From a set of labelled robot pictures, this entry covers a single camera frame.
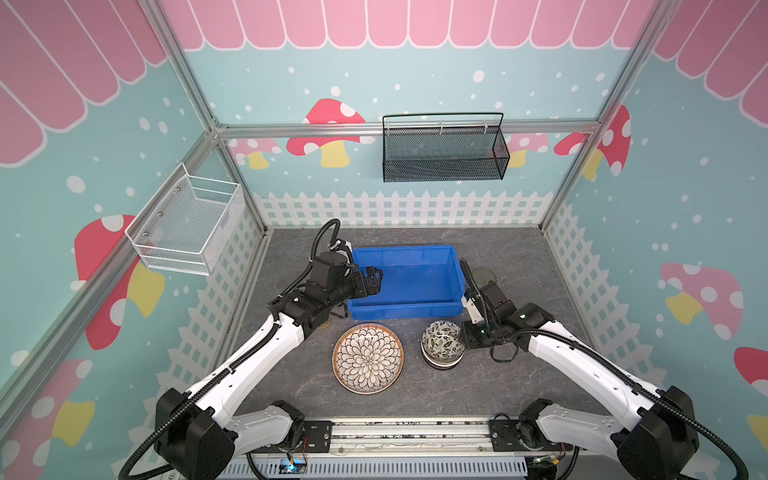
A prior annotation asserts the black floral pattern bowl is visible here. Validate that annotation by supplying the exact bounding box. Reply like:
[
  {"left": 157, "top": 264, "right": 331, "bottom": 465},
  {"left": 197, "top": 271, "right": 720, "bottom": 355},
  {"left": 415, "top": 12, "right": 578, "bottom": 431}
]
[{"left": 421, "top": 320, "right": 466, "bottom": 361}]

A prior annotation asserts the purple striped ceramic bowl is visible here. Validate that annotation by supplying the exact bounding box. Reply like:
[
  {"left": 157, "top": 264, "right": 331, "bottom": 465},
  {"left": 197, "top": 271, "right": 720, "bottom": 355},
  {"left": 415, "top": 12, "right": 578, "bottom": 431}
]
[{"left": 423, "top": 355, "right": 463, "bottom": 371}]

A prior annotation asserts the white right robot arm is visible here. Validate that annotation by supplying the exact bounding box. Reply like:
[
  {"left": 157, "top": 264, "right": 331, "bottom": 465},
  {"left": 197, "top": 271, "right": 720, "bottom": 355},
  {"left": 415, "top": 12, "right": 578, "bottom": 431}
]
[{"left": 463, "top": 279, "right": 749, "bottom": 479}]

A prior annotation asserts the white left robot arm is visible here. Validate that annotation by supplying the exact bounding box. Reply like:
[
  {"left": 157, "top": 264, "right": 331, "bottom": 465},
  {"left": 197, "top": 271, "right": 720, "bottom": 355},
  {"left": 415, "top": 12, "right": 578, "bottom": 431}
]
[{"left": 118, "top": 252, "right": 383, "bottom": 479}]

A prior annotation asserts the blue plastic bin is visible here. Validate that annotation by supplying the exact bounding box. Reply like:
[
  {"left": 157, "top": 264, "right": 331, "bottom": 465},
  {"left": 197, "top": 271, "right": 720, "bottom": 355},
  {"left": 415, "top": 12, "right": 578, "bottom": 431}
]
[{"left": 348, "top": 245, "right": 465, "bottom": 322}]

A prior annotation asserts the green transparent plastic cup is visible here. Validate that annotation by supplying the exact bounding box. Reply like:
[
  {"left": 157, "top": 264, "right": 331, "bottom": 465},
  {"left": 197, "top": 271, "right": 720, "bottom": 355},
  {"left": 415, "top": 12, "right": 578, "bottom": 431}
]
[{"left": 472, "top": 267, "right": 497, "bottom": 288}]

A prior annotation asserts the brown floral pattern plate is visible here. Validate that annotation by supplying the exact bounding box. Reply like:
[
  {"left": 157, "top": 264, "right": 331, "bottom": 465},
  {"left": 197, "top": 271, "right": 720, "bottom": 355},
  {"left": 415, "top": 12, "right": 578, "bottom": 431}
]
[{"left": 332, "top": 323, "right": 405, "bottom": 395}]

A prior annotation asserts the black mesh wall basket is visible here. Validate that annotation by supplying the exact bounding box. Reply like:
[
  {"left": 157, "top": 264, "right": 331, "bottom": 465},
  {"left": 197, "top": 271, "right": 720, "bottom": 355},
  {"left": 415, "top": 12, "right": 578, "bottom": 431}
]
[{"left": 381, "top": 112, "right": 511, "bottom": 183}]

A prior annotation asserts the white wire wall basket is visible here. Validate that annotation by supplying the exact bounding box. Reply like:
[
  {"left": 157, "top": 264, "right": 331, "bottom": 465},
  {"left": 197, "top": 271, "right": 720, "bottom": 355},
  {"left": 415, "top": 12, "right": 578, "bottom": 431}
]
[{"left": 125, "top": 164, "right": 246, "bottom": 276}]

